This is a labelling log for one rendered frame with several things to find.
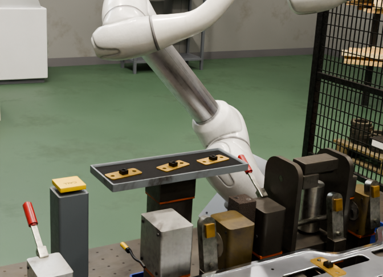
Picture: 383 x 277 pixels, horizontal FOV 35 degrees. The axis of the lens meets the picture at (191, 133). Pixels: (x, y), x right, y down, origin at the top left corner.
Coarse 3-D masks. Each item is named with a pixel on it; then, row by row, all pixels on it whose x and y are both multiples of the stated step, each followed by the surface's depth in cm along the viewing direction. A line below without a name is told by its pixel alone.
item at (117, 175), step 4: (124, 168) 144; (132, 168) 146; (116, 172) 143; (120, 172) 142; (124, 172) 142; (128, 172) 144; (132, 172) 144; (136, 172) 144; (140, 172) 144; (108, 176) 141; (116, 176) 141; (120, 176) 141; (124, 176) 141; (128, 176) 142
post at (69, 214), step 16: (80, 192) 137; (64, 208) 134; (80, 208) 136; (64, 224) 135; (80, 224) 138; (64, 240) 137; (80, 240) 139; (64, 256) 138; (80, 256) 140; (80, 272) 141
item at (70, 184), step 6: (54, 180) 137; (60, 180) 138; (66, 180) 138; (72, 180) 138; (78, 180) 138; (60, 186) 134; (66, 186) 134; (72, 186) 135; (78, 186) 135; (84, 186) 136; (60, 192) 133
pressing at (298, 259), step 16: (272, 256) 141; (288, 256) 142; (304, 256) 143; (336, 256) 143; (352, 256) 144; (368, 256) 144; (224, 272) 133; (240, 272) 134; (256, 272) 134; (272, 272) 135; (288, 272) 135; (336, 272) 136; (352, 272) 137; (368, 272) 137
